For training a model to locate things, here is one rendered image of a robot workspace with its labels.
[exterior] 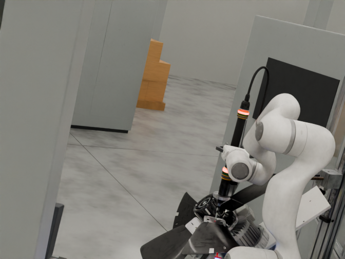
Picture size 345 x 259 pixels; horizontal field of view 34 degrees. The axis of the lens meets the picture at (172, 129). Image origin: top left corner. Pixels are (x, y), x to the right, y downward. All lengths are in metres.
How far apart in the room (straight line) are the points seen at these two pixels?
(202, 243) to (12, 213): 1.80
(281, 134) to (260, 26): 3.68
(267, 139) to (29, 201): 1.20
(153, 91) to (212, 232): 8.41
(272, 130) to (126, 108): 6.70
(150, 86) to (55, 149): 10.12
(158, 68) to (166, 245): 8.21
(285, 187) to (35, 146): 1.25
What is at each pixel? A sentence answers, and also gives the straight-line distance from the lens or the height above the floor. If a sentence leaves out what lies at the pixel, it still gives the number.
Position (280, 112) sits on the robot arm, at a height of 1.78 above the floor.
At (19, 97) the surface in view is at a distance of 0.39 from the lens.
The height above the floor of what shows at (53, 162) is 1.88.
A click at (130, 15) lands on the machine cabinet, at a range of 7.93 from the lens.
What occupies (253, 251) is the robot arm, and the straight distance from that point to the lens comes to 1.64.
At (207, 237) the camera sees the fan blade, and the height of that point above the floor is 1.17.
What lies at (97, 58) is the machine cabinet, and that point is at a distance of 7.86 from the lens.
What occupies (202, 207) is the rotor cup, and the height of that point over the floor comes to 1.21.
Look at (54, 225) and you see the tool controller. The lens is 1.98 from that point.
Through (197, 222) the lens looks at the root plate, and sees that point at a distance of 2.44.
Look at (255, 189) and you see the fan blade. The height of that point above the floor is 1.35.
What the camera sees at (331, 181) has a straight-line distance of 2.70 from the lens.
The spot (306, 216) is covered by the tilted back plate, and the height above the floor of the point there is 1.28.
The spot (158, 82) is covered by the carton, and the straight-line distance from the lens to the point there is 10.57.
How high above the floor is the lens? 2.01
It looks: 13 degrees down
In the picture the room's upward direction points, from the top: 13 degrees clockwise
